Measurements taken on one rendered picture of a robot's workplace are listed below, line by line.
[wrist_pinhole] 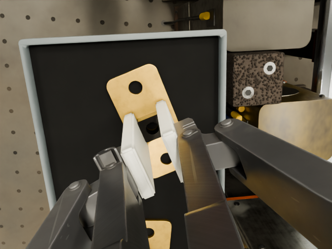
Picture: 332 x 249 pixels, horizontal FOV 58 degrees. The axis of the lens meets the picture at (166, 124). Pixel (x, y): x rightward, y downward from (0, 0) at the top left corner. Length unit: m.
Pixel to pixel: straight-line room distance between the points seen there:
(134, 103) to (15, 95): 0.54
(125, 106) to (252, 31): 0.16
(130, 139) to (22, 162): 0.63
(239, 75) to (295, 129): 0.10
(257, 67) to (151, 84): 0.12
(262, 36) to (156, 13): 0.39
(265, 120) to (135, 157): 0.21
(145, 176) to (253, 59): 0.18
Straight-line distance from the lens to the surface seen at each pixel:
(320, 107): 0.36
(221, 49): 0.22
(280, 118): 0.34
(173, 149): 0.15
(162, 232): 0.27
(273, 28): 0.32
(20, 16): 0.71
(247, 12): 0.31
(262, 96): 0.31
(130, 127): 0.18
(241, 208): 0.45
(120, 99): 0.22
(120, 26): 0.68
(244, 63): 0.29
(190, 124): 0.17
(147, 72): 0.21
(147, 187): 0.16
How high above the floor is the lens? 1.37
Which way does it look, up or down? 72 degrees down
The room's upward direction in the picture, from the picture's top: 162 degrees clockwise
